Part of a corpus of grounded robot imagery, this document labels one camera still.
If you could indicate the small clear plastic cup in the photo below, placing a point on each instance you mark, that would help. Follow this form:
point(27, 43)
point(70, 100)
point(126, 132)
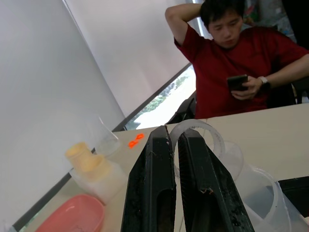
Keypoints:
point(107, 142)

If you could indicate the black flat tray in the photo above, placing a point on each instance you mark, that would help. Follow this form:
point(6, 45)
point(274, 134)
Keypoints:
point(295, 193)

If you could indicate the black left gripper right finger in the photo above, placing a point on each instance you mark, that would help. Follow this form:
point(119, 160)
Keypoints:
point(207, 183)

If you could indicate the large translucent plastic cup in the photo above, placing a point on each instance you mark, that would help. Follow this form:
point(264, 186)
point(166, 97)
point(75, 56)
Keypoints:
point(286, 203)

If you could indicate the white bottle with yellow cap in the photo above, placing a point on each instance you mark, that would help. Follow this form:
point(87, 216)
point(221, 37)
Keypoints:
point(96, 176)

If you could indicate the man in red shirt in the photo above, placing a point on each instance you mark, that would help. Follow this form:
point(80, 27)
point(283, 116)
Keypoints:
point(217, 72)

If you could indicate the black office chair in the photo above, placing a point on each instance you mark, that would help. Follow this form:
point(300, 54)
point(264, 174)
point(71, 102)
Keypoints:
point(282, 96)
point(183, 111)

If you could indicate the white wristwatch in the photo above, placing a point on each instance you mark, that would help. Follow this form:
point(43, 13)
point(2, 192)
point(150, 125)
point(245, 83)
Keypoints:
point(263, 80)

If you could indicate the pink plastic tray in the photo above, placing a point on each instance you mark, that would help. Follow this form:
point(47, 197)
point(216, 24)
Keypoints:
point(72, 215)

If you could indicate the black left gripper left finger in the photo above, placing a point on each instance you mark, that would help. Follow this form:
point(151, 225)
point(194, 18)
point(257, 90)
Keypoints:
point(149, 183)

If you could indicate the orange tape mark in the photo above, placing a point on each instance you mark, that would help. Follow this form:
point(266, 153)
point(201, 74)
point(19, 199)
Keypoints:
point(135, 140)

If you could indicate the man's left hand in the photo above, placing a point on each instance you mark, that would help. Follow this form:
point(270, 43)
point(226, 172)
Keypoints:
point(253, 88)

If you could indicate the black smartphone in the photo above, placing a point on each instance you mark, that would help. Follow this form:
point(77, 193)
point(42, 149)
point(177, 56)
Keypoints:
point(237, 82)

